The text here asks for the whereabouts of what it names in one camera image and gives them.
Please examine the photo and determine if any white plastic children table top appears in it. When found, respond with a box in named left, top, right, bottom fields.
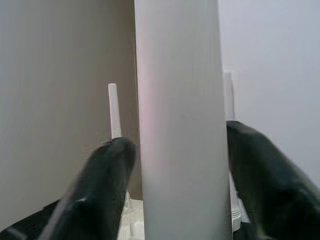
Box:
left=119, top=191, right=242, bottom=240

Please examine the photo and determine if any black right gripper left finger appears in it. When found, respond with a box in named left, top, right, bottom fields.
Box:
left=37, top=136, right=138, bottom=240

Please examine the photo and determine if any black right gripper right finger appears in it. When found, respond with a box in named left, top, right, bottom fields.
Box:
left=226, top=120, right=320, bottom=240

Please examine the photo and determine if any white plastic table leg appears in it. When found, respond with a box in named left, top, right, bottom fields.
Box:
left=133, top=0, right=232, bottom=240
left=107, top=83, right=121, bottom=140
left=223, top=71, right=243, bottom=230

